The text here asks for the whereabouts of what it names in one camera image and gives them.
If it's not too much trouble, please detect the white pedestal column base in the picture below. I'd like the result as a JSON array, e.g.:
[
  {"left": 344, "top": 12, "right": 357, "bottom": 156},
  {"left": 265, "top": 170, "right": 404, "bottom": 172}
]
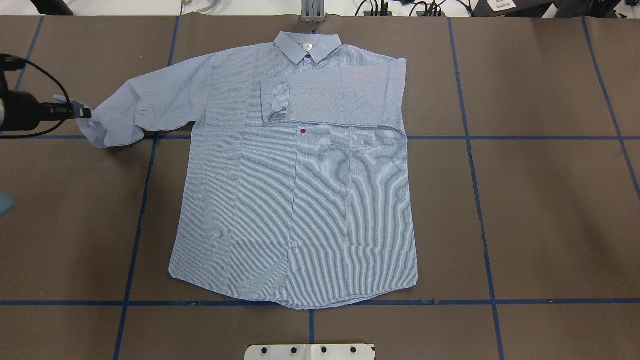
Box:
[{"left": 244, "top": 343, "right": 377, "bottom": 360}]

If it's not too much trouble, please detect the light blue striped shirt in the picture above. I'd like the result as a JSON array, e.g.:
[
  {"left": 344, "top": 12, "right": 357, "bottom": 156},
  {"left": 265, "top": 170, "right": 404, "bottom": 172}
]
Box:
[{"left": 77, "top": 31, "right": 419, "bottom": 310}]

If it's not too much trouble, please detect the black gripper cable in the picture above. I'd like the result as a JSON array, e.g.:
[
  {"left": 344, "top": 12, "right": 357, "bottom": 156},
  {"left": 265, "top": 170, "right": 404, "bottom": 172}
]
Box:
[{"left": 0, "top": 53, "right": 76, "bottom": 139}]

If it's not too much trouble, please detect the aluminium frame post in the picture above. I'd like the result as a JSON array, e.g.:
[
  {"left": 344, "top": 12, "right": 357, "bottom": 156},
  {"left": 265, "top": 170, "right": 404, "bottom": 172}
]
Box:
[{"left": 301, "top": 0, "right": 326, "bottom": 23}]

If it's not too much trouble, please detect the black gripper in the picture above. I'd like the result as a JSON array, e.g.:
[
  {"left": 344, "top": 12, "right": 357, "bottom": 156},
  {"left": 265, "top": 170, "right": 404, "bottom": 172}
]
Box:
[{"left": 0, "top": 91, "right": 92, "bottom": 132}]

